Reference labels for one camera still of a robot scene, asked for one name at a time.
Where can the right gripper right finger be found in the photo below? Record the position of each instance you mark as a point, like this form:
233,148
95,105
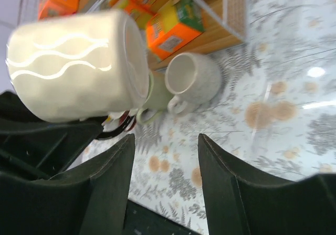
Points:
242,199

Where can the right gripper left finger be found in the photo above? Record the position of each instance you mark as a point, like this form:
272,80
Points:
88,199

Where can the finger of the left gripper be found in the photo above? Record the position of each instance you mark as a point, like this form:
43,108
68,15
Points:
34,149

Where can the cream mug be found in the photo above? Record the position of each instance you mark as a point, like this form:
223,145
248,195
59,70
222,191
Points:
80,66

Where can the pale green mug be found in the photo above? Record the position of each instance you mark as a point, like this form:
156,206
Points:
157,100

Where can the white speckled mug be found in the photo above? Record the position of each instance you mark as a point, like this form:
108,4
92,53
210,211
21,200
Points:
193,79

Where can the dark red mug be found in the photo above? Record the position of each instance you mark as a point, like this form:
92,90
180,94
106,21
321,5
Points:
116,123

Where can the floral table mat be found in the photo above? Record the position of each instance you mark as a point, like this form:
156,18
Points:
277,110

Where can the orange yellow green sponge pack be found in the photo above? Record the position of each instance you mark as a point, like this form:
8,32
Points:
176,24

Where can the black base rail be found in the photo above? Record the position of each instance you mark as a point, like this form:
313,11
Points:
142,221

